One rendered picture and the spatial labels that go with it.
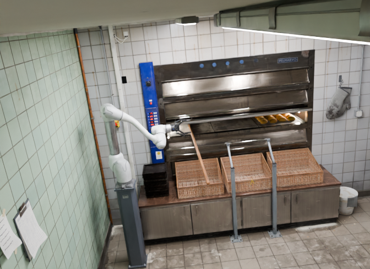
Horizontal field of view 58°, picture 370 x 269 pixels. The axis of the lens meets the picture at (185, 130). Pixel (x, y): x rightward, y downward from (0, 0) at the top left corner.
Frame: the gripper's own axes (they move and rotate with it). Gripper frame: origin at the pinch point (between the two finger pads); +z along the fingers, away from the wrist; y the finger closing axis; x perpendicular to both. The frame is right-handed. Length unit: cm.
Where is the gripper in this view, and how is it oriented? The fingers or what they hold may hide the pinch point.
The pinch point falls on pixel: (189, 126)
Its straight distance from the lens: 357.5
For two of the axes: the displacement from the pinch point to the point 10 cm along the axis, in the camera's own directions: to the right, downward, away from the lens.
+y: 0.9, 9.4, 3.2
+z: 9.9, -1.1, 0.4
